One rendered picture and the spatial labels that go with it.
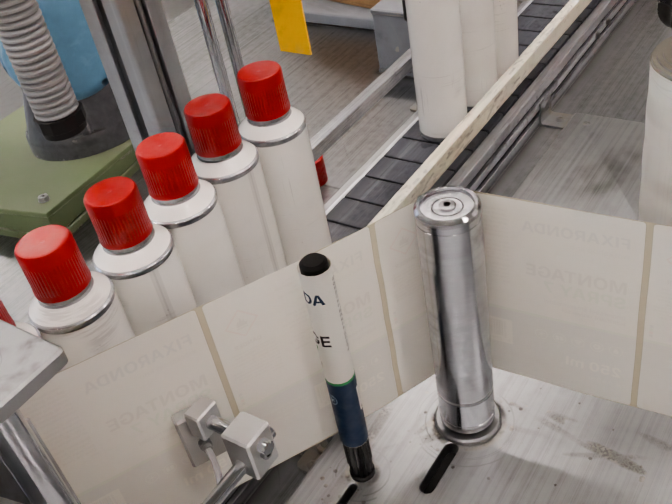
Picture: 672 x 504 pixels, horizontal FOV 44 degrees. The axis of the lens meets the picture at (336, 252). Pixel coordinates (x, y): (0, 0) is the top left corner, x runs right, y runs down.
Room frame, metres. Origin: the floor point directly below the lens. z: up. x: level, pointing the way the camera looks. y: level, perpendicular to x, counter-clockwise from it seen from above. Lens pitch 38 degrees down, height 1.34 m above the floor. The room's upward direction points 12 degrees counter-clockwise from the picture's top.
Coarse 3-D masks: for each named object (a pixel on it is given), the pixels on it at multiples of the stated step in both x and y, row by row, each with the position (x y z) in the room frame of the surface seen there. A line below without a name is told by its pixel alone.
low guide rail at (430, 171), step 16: (576, 0) 0.92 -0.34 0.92; (560, 16) 0.89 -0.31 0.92; (576, 16) 0.91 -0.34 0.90; (544, 32) 0.86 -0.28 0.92; (560, 32) 0.87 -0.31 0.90; (528, 48) 0.83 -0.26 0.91; (544, 48) 0.84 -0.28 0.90; (512, 64) 0.80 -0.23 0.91; (528, 64) 0.80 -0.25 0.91; (512, 80) 0.77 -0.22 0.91; (496, 96) 0.74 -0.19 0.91; (480, 112) 0.71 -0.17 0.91; (464, 128) 0.69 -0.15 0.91; (480, 128) 0.71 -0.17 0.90; (448, 144) 0.67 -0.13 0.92; (464, 144) 0.68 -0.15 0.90; (432, 160) 0.65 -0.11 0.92; (448, 160) 0.66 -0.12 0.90; (416, 176) 0.63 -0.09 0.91; (432, 176) 0.63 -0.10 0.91; (400, 192) 0.61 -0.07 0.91; (416, 192) 0.61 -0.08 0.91; (384, 208) 0.59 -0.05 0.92; (368, 224) 0.57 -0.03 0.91
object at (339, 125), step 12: (396, 60) 0.77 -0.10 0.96; (408, 60) 0.77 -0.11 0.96; (384, 72) 0.75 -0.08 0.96; (396, 72) 0.75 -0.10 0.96; (408, 72) 0.76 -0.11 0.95; (372, 84) 0.73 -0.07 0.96; (384, 84) 0.73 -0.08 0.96; (360, 96) 0.71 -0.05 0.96; (372, 96) 0.71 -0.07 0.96; (348, 108) 0.69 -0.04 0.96; (360, 108) 0.69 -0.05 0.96; (336, 120) 0.67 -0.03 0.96; (348, 120) 0.68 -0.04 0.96; (324, 132) 0.66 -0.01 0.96; (336, 132) 0.66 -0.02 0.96; (312, 144) 0.64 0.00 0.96; (324, 144) 0.65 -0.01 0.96
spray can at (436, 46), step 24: (408, 0) 0.74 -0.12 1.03; (432, 0) 0.73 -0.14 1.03; (456, 0) 0.74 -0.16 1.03; (408, 24) 0.75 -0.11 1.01; (432, 24) 0.73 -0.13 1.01; (456, 24) 0.73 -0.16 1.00; (432, 48) 0.73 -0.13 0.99; (456, 48) 0.73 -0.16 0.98; (432, 72) 0.73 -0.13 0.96; (456, 72) 0.73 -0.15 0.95; (432, 96) 0.73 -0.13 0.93; (456, 96) 0.73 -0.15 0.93; (432, 120) 0.73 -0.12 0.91; (456, 120) 0.73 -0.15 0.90
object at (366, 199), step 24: (552, 0) 1.01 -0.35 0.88; (600, 0) 0.99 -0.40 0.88; (528, 24) 0.96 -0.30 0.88; (576, 24) 0.93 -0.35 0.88; (552, 48) 0.88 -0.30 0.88; (408, 144) 0.74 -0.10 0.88; (432, 144) 0.73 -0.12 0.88; (384, 168) 0.70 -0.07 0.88; (408, 168) 0.69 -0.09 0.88; (456, 168) 0.68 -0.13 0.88; (360, 192) 0.67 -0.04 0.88; (384, 192) 0.66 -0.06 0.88; (336, 216) 0.64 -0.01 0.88; (360, 216) 0.63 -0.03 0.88; (336, 240) 0.60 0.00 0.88
